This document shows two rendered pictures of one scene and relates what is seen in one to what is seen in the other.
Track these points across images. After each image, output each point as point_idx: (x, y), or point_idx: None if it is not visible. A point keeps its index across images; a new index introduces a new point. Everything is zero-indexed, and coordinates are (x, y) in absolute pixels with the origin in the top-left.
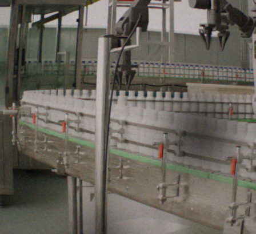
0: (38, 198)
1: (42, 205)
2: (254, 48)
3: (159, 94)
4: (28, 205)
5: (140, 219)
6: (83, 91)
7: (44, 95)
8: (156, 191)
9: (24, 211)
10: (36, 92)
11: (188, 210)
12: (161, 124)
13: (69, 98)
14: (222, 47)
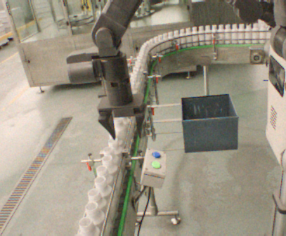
0: (220, 64)
1: (218, 72)
2: (269, 66)
3: (262, 26)
4: (209, 74)
5: None
6: (206, 27)
7: (137, 59)
8: None
9: (202, 81)
10: (164, 35)
11: None
12: (89, 201)
13: (135, 75)
14: (138, 133)
